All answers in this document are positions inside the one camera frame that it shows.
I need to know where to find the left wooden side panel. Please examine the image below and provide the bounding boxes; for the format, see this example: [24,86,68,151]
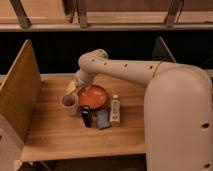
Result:
[0,39,43,171]

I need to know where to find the orange ceramic bowl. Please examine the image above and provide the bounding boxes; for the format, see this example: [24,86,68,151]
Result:
[77,85,108,110]

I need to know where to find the black rectangular device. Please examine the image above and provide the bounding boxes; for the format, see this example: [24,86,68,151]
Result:
[81,106,93,127]

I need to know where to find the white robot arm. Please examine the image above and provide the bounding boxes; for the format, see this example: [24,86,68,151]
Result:
[68,49,213,171]

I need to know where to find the white plastic bottle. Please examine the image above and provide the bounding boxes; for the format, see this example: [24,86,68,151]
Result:
[109,95,120,126]

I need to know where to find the right dark side panel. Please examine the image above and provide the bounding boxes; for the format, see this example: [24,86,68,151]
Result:
[152,37,176,63]

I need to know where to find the wooden shelf with brackets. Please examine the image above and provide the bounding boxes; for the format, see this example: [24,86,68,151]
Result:
[0,0,213,32]

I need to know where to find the white ceramic cup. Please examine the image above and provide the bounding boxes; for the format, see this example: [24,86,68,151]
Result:
[60,93,79,116]

